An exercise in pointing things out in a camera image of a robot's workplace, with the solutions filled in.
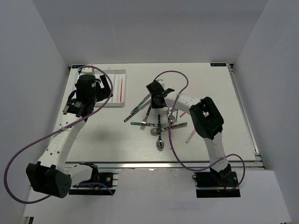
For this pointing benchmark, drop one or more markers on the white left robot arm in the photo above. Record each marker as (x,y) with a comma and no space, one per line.
(49,175)

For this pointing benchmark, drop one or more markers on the dark handled spoon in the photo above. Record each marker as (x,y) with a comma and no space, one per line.
(155,131)

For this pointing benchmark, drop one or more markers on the pink handled knife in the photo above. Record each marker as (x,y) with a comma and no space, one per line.
(190,136)

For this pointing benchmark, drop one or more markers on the grey handled fork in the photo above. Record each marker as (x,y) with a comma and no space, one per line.
(144,121)

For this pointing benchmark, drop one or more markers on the green handled fork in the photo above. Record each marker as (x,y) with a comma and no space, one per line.
(140,124)

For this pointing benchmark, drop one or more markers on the green handled spoon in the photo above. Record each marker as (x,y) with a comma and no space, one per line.
(159,142)

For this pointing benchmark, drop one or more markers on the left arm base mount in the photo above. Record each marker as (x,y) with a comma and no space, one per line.
(104,184)

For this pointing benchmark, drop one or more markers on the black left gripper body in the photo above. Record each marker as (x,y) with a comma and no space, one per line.
(96,96)

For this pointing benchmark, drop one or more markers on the pink handled spoon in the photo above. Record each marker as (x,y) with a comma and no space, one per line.
(172,120)

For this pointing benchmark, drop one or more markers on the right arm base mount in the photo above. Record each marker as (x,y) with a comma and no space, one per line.
(209,186)

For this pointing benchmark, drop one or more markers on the green handled table knife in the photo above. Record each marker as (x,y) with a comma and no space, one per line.
(146,101)

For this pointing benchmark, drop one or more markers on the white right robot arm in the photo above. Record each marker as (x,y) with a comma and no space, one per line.
(207,122)

